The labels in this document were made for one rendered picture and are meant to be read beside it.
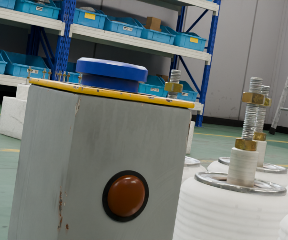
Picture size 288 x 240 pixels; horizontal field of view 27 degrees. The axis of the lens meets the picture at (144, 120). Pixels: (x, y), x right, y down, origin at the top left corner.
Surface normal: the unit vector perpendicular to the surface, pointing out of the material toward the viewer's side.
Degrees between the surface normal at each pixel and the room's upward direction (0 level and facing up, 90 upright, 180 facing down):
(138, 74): 90
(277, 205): 57
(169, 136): 90
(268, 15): 90
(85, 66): 90
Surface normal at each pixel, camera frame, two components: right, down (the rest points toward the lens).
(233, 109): 0.62, 0.14
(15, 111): -0.69, -0.07
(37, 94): -0.85, -0.10
